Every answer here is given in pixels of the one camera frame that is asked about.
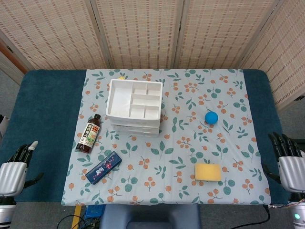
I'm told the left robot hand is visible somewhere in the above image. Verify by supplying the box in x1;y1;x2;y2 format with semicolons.
0;140;45;197

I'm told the black floor cable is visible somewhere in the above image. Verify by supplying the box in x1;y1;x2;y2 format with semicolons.
263;205;272;229

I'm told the clear top drawer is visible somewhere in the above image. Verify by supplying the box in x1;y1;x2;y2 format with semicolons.
111;118;160;126

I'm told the floral tablecloth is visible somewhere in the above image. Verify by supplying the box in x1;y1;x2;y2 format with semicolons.
61;68;272;206

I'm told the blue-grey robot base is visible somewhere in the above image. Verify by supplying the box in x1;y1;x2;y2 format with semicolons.
99;204;201;229

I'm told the clear bottom drawer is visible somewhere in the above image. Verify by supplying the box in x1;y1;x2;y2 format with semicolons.
113;130;160;138

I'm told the blue plastic crate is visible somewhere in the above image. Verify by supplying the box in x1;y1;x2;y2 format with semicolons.
84;205;105;219

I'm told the blue pencil box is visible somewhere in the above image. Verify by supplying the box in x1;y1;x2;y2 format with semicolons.
85;151;123;184

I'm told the teal table cover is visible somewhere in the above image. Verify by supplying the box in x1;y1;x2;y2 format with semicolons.
0;69;300;205

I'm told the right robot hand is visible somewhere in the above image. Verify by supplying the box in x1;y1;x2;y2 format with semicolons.
263;132;305;193

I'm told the woven folding screen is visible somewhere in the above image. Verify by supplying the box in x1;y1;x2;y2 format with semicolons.
0;0;305;112

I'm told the white object at table side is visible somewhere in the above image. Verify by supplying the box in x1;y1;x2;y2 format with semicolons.
0;114;10;144

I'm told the white plastic drawer organizer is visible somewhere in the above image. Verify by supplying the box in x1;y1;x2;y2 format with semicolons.
105;78;164;138

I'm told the clear middle drawer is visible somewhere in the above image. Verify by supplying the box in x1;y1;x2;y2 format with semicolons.
112;124;160;132

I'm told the dark drink bottle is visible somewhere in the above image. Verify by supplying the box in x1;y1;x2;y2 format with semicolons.
75;114;102;154

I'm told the clear drawer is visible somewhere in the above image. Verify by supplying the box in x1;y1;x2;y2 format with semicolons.
113;130;160;138
112;124;160;132
111;118;160;126

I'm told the blue ball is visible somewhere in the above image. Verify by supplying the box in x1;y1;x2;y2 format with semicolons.
204;111;219;125

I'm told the yellow strap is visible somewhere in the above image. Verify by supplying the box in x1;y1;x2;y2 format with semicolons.
73;205;83;224

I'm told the yellow sponge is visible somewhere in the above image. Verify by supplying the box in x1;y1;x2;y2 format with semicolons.
194;163;222;182

